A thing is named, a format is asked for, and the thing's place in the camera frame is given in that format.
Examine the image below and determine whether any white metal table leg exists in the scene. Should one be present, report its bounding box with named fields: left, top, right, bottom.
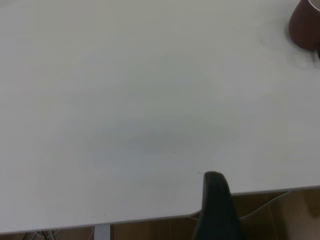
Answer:
left=94, top=224, right=111, bottom=240

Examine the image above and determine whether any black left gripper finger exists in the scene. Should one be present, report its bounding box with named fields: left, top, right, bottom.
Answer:
left=191, top=171, right=247, bottom=240

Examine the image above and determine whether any red ceramic mug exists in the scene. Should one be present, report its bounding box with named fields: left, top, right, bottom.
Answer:
left=288, top=0, right=320, bottom=61

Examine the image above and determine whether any grey cable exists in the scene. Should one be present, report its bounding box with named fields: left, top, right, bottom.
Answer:
left=238, top=190, right=293, bottom=221

